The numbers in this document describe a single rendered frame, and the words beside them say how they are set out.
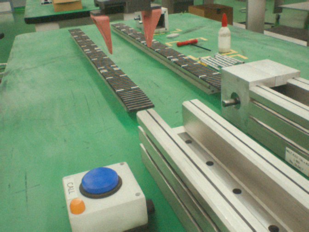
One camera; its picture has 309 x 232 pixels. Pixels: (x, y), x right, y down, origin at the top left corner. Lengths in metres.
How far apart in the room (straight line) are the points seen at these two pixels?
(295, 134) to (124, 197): 0.25
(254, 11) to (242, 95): 2.50
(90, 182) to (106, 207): 0.03
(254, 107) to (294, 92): 0.07
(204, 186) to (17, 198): 0.28
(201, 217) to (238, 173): 0.09
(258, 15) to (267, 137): 2.58
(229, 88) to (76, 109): 0.34
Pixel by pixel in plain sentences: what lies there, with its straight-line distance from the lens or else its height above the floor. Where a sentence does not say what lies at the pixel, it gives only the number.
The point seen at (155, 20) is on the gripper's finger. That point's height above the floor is 0.96.
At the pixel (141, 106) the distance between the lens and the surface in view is 0.66.
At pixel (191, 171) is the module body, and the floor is 0.86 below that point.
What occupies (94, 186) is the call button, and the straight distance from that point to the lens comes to 0.37.
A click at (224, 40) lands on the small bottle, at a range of 1.10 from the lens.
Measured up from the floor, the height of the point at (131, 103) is 0.81.
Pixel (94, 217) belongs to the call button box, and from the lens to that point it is 0.37.
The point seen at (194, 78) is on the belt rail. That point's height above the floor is 0.79.
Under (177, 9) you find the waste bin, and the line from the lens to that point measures 5.51.
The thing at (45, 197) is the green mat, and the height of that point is 0.78.
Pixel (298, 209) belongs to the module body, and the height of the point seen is 0.85.
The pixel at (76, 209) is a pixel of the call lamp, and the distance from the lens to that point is 0.36.
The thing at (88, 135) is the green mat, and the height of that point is 0.78.
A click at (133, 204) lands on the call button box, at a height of 0.83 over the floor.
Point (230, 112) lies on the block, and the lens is 0.64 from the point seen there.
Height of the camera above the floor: 1.06
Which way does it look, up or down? 24 degrees down
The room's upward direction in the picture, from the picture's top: 5 degrees counter-clockwise
